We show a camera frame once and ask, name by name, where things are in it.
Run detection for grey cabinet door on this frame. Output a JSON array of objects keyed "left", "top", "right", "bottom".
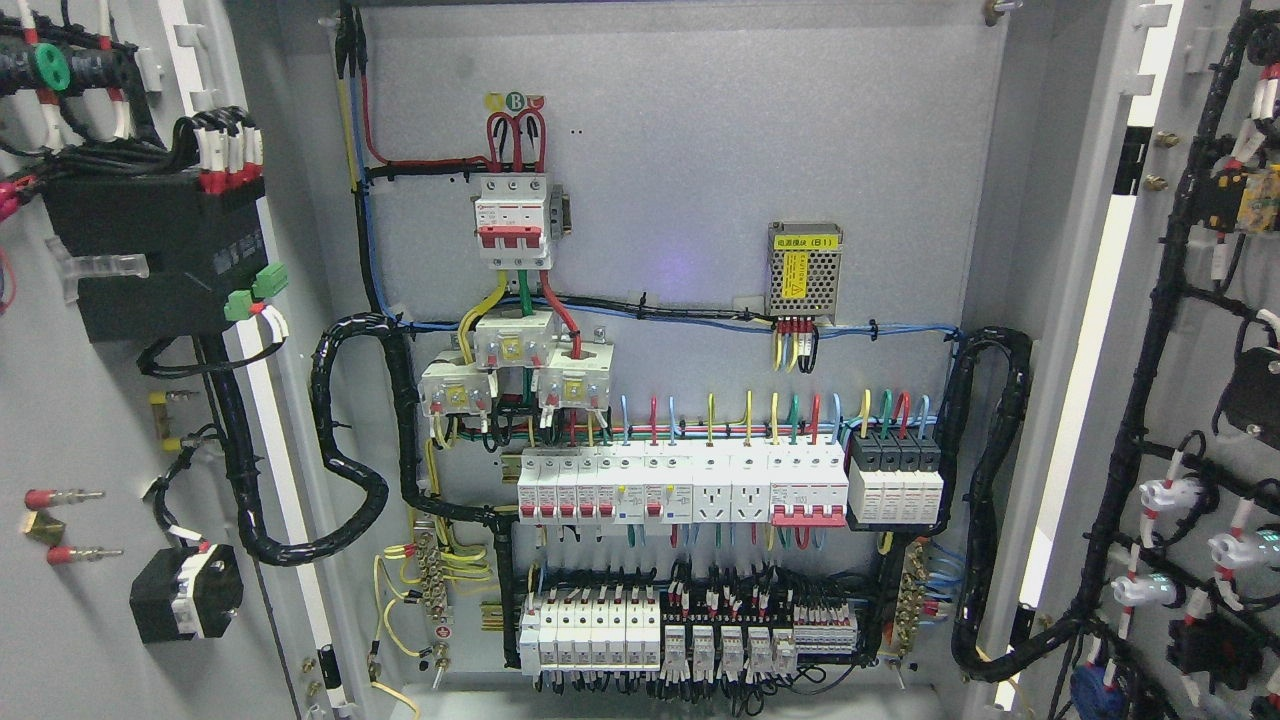
[
  {"left": 1029, "top": 1, "right": 1279, "bottom": 719},
  {"left": 3, "top": 1, "right": 337, "bottom": 719}
]

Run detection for white current transformers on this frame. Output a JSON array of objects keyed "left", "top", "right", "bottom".
[{"left": 419, "top": 309, "right": 613, "bottom": 428}]

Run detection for white socket and breaker row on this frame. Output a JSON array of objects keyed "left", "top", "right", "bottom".
[{"left": 517, "top": 439, "right": 849, "bottom": 534}]

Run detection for metal mesh power supply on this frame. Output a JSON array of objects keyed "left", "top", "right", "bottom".
[{"left": 765, "top": 222, "right": 844, "bottom": 318}]

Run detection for white red main breaker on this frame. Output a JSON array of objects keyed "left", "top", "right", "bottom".
[{"left": 474, "top": 173, "right": 559, "bottom": 272}]

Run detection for black white surge protector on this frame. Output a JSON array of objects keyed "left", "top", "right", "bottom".
[{"left": 847, "top": 434, "right": 945, "bottom": 529}]

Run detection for lower relay terminal row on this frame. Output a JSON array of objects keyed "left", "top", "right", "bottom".
[{"left": 515, "top": 564, "right": 864, "bottom": 698}]

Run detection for brass ground terminal bar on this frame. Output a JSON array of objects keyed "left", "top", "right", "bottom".
[{"left": 413, "top": 515, "right": 453, "bottom": 691}]

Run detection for black digital power meter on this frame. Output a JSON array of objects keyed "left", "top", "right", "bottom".
[{"left": 44, "top": 170, "right": 288, "bottom": 343}]

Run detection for left black cable loom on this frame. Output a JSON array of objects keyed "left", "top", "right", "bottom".
[{"left": 195, "top": 313, "right": 521, "bottom": 671}]

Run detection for black cable loom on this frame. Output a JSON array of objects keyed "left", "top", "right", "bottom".
[
  {"left": 938, "top": 327, "right": 1091, "bottom": 684},
  {"left": 195, "top": 313, "right": 521, "bottom": 671}
]

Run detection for right black cable loom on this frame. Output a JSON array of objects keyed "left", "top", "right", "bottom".
[{"left": 938, "top": 327, "right": 1091, "bottom": 684}]

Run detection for yellow terminal post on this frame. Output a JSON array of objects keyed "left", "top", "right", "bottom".
[{"left": 148, "top": 389, "right": 201, "bottom": 454}]

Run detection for white rotary selector switch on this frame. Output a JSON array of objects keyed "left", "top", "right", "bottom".
[{"left": 129, "top": 544, "right": 244, "bottom": 644}]

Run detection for red terminal post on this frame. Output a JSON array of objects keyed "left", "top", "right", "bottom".
[{"left": 20, "top": 488, "right": 125, "bottom": 568}]

